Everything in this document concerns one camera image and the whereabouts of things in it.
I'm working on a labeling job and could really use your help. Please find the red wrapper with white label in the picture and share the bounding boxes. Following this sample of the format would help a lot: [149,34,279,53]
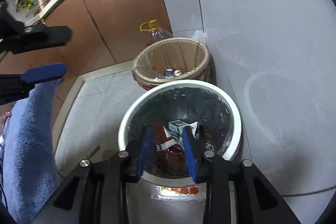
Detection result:
[154,122,184,159]

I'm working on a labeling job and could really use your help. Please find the wooden bin with clear bag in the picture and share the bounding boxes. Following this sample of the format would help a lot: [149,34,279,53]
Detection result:
[131,37,210,90]

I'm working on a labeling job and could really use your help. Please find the green and white carton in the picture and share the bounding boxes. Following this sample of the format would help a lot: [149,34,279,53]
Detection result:
[168,120,191,142]

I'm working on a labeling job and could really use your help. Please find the brown kitchen base cabinet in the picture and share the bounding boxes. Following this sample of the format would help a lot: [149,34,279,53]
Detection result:
[0,0,174,125]

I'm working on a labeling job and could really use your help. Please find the thin black cable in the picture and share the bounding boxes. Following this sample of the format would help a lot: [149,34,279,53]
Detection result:
[281,183,334,196]

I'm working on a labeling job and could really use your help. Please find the oil bottle with yellow cap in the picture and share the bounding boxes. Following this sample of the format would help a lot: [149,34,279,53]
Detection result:
[140,19,174,47]

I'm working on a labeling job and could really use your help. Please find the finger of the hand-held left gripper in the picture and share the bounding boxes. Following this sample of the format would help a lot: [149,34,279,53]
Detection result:
[0,2,72,55]
[0,63,67,106]

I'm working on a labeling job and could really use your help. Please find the clear packet with red print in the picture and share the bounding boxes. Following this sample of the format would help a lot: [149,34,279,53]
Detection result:
[151,185,205,201]

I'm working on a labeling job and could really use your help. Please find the white bin with black bag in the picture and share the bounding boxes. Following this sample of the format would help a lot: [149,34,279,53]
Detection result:
[118,80,242,188]

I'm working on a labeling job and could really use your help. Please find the white torn paper packet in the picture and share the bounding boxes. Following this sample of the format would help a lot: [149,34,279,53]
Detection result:
[184,122,199,139]

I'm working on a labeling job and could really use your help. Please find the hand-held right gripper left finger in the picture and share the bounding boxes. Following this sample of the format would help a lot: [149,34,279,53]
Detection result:
[31,126,155,224]

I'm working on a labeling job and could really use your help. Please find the blue fluffy towel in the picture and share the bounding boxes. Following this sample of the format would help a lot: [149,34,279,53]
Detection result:
[0,79,64,223]

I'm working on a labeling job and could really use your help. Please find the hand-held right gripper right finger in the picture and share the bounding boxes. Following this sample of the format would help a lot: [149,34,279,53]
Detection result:
[181,126,302,224]

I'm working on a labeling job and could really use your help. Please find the green leafy vegetables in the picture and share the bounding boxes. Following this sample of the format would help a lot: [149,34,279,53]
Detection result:
[16,0,40,10]

